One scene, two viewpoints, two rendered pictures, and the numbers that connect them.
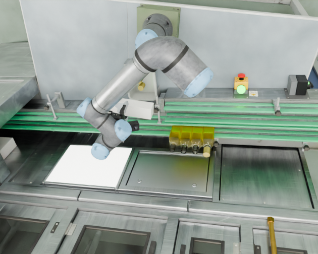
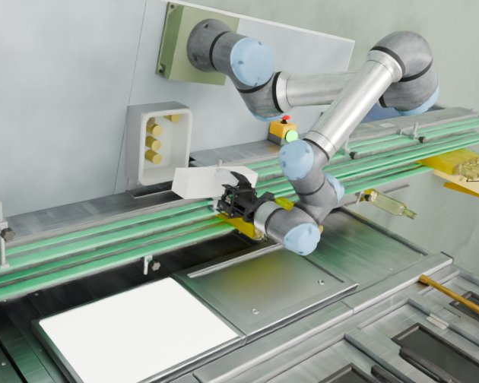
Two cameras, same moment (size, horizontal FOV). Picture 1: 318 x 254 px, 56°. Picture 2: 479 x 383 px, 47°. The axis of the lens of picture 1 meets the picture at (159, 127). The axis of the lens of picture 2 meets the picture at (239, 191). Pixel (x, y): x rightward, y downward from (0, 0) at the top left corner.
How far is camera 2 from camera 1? 1.40 m
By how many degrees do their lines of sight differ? 52
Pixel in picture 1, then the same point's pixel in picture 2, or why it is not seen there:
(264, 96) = not seen: hidden behind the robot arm
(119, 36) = (122, 61)
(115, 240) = not seen: outside the picture
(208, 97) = (261, 154)
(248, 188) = (360, 264)
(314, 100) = (358, 137)
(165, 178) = (278, 291)
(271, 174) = (355, 241)
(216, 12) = (261, 25)
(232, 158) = not seen: hidden behind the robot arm
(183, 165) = (274, 267)
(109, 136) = (328, 201)
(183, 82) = (429, 91)
